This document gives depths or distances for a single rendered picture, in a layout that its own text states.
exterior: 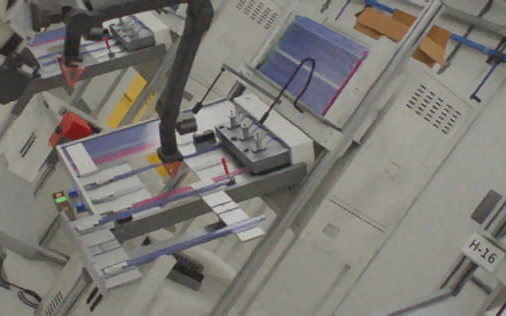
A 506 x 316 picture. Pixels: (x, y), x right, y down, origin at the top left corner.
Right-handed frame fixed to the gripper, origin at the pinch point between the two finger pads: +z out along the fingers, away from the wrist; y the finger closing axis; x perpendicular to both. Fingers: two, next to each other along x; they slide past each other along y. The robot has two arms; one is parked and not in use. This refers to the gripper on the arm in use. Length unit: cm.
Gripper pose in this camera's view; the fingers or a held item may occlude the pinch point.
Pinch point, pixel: (172, 174)
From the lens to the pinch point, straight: 285.2
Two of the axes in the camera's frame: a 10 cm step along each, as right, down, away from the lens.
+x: -9.3, 2.4, -2.8
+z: 0.9, 8.8, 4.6
